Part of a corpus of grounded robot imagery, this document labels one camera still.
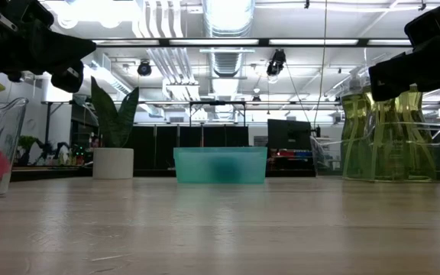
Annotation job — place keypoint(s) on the dark blue sponge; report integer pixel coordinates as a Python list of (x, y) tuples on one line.
[(224, 172)]

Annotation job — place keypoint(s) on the black ceiling spotlight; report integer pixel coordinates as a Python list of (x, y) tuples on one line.
[(144, 68), (276, 63), (15, 78)]

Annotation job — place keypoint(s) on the clear plastic bin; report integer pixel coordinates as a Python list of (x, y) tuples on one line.
[(17, 126), (327, 160)]

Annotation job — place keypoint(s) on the teal translucent plastic bin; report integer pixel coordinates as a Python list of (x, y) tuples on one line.
[(243, 164)]

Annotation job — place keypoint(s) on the small green background plant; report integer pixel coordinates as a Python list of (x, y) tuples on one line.
[(27, 140)]

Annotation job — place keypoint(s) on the black computer monitor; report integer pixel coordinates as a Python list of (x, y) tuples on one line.
[(288, 133)]

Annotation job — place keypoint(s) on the person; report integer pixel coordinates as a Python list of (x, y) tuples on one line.
[(95, 142)]

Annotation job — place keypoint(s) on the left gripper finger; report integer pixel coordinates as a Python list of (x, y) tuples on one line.
[(69, 47)]

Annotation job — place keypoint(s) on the silver ventilation duct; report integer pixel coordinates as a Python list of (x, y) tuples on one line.
[(227, 23)]

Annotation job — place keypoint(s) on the white box on pole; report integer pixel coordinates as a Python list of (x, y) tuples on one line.
[(46, 95)]

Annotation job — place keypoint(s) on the black partition panels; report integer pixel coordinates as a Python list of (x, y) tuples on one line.
[(159, 145)]

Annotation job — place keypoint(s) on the snake plant in white pot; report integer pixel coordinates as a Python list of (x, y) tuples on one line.
[(113, 164)]

